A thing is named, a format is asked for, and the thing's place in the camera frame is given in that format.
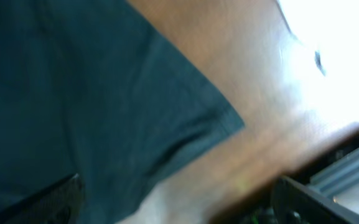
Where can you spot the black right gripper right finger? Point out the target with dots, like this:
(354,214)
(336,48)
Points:
(293,202)

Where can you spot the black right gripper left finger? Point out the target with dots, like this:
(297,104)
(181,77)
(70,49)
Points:
(60,202)

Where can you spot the dark green Nike t-shirt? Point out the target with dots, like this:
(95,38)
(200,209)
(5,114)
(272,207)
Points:
(90,87)

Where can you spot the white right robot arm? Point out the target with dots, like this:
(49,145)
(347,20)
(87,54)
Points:
(333,180)

